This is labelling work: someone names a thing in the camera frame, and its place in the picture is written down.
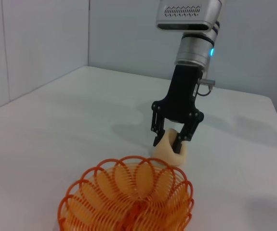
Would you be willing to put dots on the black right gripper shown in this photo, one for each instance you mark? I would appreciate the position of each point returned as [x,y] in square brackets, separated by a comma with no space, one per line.
[181,96]

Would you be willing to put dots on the pale round bread bun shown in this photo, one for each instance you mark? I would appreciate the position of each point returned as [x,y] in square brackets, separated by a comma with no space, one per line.
[167,151]

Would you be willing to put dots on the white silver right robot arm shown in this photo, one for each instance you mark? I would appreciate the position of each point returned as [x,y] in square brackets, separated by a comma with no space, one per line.
[196,48]

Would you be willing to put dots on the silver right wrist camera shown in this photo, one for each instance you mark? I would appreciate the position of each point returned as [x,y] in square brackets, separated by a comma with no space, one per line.
[188,14]

